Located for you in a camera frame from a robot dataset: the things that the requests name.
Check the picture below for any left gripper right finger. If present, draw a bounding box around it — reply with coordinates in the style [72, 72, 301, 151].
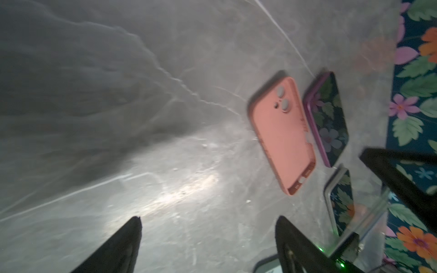
[275, 216, 340, 273]

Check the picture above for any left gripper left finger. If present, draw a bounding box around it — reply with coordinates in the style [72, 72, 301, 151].
[72, 217, 142, 273]

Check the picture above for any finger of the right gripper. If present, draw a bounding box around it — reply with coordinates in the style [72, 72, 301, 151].
[360, 147, 437, 232]

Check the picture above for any black smartphone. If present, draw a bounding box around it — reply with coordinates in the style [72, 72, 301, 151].
[324, 164, 355, 237]
[303, 71, 349, 168]

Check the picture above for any pink phone case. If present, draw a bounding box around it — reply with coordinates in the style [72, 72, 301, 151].
[248, 77, 316, 196]

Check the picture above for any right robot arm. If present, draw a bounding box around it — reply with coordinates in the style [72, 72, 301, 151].
[330, 148, 437, 273]

